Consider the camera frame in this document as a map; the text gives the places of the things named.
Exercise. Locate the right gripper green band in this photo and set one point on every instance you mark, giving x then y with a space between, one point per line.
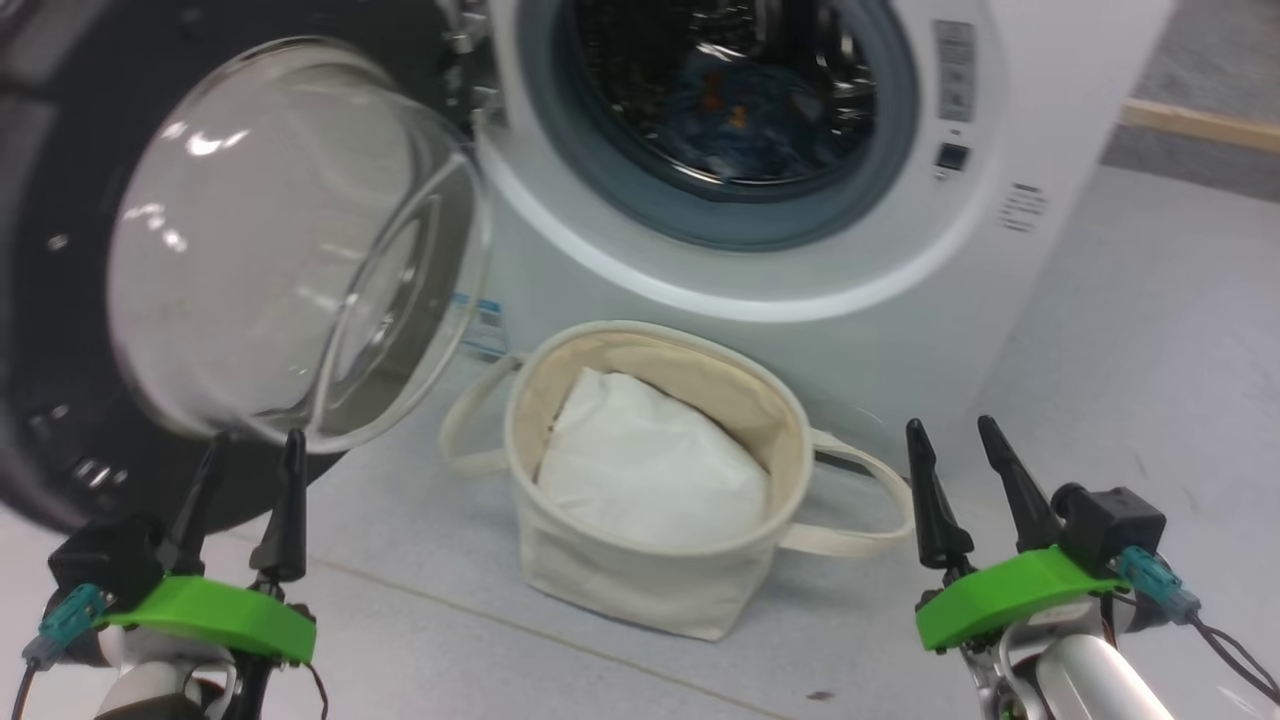
1010 595

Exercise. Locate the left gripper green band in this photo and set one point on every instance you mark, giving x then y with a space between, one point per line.
220 612

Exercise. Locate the black glass washing machine door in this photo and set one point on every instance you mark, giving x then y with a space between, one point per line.
60 300

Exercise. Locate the blue bear print garment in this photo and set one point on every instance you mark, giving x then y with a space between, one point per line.
720 120

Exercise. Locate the white front-load washing machine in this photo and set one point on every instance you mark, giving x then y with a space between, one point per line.
1000 300

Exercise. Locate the white cloth basket filler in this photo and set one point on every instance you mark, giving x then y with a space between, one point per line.
650 470

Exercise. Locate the cream canvas laundry basket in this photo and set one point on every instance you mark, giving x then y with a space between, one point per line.
640 580

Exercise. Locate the blue energy label sticker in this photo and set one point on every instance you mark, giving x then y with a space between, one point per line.
482 325

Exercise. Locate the wooden skirting strip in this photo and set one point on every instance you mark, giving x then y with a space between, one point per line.
1200 125

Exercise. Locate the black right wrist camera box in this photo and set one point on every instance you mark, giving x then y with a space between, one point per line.
1115 525

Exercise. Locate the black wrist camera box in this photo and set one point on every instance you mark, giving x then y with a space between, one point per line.
1115 525
105 560

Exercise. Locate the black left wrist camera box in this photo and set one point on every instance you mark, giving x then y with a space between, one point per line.
105 560

